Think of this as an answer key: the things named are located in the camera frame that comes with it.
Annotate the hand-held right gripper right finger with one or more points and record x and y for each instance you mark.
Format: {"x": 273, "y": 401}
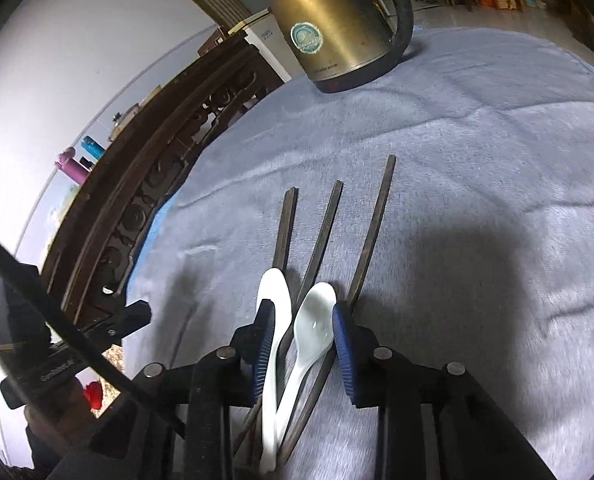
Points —
{"x": 343, "y": 355}

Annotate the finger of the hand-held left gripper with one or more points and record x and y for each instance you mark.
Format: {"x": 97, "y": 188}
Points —
{"x": 122, "y": 317}

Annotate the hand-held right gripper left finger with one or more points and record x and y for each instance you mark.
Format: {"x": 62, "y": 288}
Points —
{"x": 265, "y": 350}

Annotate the white ceramic spoon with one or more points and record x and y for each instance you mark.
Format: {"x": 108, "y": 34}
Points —
{"x": 317, "y": 317}
{"x": 272, "y": 310}

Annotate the dark wooden chopstick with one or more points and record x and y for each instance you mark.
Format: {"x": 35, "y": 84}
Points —
{"x": 283, "y": 230}
{"x": 291, "y": 230}
{"x": 324, "y": 230}
{"x": 374, "y": 230}

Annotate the person's left hand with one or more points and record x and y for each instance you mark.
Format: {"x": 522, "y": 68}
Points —
{"x": 59, "y": 412}

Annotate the red plastic object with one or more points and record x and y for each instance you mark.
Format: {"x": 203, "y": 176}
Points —
{"x": 93, "y": 395}

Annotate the carved dark wooden furniture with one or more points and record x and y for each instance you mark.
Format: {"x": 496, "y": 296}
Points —
{"x": 142, "y": 180}

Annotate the pink bottle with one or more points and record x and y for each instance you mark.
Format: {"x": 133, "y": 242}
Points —
{"x": 72, "y": 170}

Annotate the blue bottle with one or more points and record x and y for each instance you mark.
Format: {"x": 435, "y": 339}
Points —
{"x": 93, "y": 146}

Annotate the grey-blue towel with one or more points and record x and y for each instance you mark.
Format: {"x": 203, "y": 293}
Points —
{"x": 452, "y": 160}

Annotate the white chest freezer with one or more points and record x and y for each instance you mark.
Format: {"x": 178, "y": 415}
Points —
{"x": 267, "y": 42}

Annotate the gold electric kettle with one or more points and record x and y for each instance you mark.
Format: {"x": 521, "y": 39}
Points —
{"x": 327, "y": 35}

